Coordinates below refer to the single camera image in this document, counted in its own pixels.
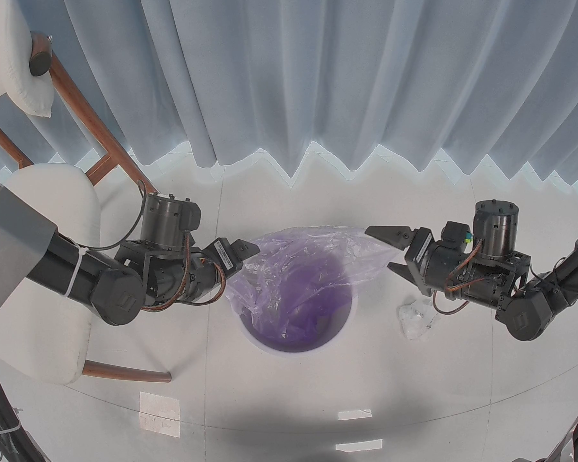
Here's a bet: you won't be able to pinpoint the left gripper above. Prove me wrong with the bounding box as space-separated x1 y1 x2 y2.
192 237 246 303

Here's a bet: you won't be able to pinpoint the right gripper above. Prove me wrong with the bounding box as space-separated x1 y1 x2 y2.
364 225 470 303

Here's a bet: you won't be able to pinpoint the purple plastic bag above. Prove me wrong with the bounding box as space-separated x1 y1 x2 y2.
225 226 400 346

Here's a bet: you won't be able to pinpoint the white trash bin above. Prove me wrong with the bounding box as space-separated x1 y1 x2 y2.
236 277 359 356

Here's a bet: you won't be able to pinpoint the crumpled clear plastic wrapper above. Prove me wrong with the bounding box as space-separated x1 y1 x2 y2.
397 296 439 340

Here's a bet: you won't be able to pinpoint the wooden chair white cushions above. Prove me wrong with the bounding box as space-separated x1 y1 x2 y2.
0 0 174 386

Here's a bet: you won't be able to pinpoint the pale blue curtain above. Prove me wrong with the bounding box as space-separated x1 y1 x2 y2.
0 0 578 196

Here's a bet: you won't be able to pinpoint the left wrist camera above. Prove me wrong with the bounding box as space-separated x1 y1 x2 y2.
179 201 204 245

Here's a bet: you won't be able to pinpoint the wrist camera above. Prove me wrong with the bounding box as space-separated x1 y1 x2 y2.
439 220 474 251
179 201 204 245

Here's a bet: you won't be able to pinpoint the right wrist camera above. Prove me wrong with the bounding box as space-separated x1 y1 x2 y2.
439 220 474 251

